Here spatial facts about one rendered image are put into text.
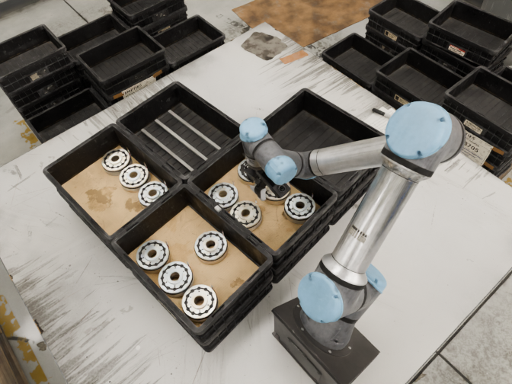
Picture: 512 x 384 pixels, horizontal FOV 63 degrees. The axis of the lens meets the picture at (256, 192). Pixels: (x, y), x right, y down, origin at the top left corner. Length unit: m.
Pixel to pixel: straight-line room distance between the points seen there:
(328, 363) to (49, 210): 1.17
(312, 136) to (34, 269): 1.10
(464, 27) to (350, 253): 2.12
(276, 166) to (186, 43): 1.86
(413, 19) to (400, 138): 2.24
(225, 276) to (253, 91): 0.96
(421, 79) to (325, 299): 1.87
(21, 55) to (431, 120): 2.49
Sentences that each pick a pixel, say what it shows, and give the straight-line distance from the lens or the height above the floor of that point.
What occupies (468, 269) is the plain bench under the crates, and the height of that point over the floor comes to 0.70.
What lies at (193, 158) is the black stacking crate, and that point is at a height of 0.83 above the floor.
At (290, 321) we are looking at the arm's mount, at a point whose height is 0.92.
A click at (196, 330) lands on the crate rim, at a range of 1.17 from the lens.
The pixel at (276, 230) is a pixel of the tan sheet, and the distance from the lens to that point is 1.38.
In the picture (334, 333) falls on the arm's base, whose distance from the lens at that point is 1.17.
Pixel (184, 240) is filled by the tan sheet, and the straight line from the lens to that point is 1.39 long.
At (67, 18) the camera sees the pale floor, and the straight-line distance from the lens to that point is 4.11.
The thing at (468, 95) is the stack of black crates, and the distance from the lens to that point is 2.46.
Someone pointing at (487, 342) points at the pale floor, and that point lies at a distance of 2.32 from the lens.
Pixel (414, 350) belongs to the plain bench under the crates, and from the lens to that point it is 1.44.
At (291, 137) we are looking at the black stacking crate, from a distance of 1.61.
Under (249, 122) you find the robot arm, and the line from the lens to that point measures 1.14.
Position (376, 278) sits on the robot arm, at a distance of 1.10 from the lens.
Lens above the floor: 2.04
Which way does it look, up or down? 56 degrees down
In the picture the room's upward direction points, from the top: 4 degrees counter-clockwise
